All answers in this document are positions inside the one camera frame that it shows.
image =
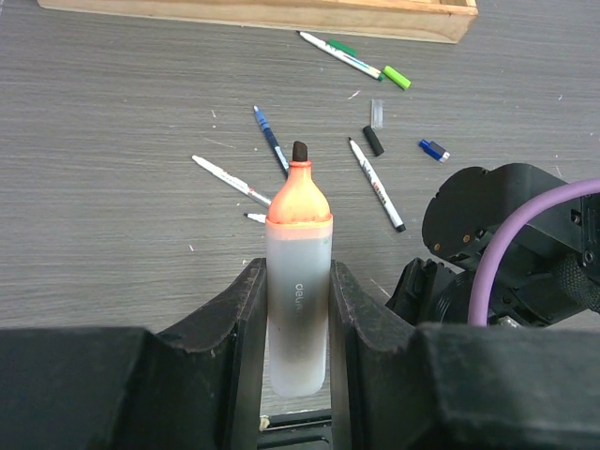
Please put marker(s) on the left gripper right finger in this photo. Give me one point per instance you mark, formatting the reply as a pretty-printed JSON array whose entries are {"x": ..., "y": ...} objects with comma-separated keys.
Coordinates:
[{"x": 453, "y": 386}]

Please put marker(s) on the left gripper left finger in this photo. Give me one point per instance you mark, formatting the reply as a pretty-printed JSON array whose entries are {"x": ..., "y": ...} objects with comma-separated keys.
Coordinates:
[{"x": 195, "y": 385}]

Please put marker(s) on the translucent highlighter body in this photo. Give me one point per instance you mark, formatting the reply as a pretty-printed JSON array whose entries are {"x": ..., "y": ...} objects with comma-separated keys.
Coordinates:
[{"x": 299, "y": 236}]

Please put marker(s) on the black white marker pen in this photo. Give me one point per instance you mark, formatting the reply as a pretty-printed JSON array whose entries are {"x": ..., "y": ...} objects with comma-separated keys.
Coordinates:
[{"x": 377, "y": 186}]

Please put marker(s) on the white pen black tip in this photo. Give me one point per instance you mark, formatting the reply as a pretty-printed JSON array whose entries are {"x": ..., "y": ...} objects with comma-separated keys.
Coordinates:
[{"x": 261, "y": 218}]

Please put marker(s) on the white pen green tip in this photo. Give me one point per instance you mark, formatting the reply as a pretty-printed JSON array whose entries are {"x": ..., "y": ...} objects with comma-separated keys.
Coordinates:
[{"x": 232, "y": 181}]

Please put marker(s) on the blue silver pen cap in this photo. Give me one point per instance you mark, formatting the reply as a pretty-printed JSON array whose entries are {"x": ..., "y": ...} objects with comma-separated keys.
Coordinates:
[{"x": 434, "y": 150}]

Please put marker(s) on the black pen cap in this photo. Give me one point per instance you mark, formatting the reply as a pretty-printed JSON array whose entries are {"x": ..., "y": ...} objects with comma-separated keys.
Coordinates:
[{"x": 373, "y": 141}]

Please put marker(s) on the blue pen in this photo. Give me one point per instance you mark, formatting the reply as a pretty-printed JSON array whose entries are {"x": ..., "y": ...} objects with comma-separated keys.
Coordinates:
[{"x": 271, "y": 139}]

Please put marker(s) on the clear pen cap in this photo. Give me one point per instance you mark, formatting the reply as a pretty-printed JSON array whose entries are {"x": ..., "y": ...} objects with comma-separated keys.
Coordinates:
[{"x": 376, "y": 120}]

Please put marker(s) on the light green pen cap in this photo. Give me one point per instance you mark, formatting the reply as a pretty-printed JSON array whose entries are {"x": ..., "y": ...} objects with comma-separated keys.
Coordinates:
[{"x": 395, "y": 76}]

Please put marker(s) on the wooden clothes rack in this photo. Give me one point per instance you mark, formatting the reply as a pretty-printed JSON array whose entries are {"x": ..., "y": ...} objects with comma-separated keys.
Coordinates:
[{"x": 432, "y": 21}]

